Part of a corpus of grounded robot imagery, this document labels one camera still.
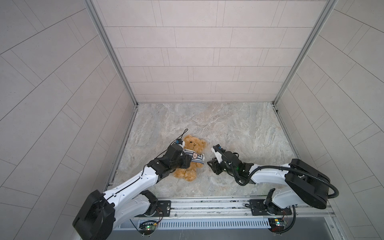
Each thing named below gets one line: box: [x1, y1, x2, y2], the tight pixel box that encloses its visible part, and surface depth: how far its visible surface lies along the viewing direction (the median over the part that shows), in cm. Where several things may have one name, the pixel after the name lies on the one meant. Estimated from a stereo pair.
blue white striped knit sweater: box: [183, 149, 205, 164], surface depth 84 cm
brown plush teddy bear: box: [173, 134, 207, 182], surface depth 83 cm
